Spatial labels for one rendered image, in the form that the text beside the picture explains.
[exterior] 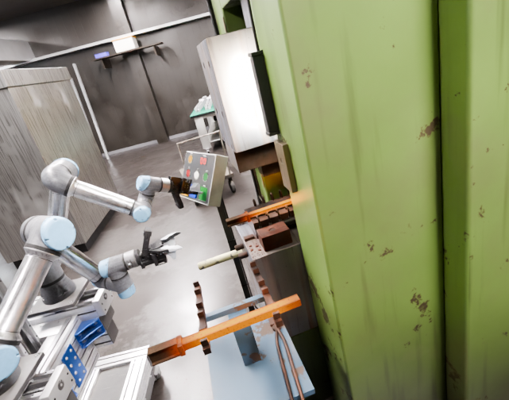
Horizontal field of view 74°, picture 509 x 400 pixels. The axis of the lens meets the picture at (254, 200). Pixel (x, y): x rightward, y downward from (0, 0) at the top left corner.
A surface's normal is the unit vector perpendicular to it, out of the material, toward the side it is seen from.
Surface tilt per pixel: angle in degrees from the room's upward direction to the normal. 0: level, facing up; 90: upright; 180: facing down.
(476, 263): 90
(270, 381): 0
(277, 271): 90
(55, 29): 90
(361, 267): 90
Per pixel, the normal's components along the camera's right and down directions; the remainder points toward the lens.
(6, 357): 0.81, 0.12
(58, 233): 0.88, -0.11
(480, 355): 0.25, 0.33
